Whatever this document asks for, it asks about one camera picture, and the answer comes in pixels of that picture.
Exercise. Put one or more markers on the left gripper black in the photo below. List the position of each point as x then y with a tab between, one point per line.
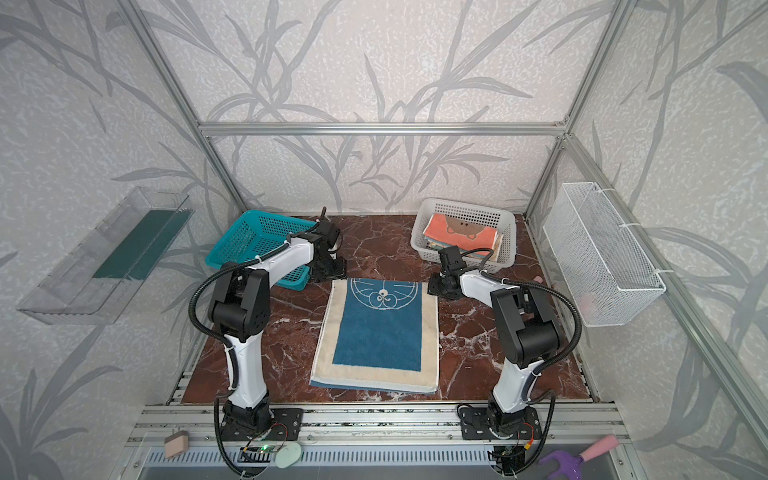
330	267

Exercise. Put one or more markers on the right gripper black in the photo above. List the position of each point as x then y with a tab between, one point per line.
441	287

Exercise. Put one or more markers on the brown red bear towel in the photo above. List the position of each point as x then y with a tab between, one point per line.
441	224

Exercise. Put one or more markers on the teal plastic basket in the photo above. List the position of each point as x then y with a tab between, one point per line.
254	232

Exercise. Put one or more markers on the white plastic basket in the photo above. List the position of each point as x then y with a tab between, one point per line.
502	220

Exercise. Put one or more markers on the blue cream Doraemon towel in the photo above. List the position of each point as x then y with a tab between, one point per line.
378	335

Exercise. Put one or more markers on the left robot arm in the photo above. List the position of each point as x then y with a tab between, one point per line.
233	305

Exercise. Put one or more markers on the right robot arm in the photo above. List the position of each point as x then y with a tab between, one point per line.
526	326

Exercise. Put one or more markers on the pale green oval pad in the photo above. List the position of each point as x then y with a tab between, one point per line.
288	455

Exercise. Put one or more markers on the brown sponge block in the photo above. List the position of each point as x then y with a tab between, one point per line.
176	444

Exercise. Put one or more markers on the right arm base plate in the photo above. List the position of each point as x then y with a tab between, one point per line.
488	422

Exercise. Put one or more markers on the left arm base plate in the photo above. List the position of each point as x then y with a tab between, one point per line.
280	424

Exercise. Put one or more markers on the white wire mesh basket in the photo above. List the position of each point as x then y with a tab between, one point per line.
610	277

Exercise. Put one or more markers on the clear acrylic wall shelf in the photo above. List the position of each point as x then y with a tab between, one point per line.
95	282

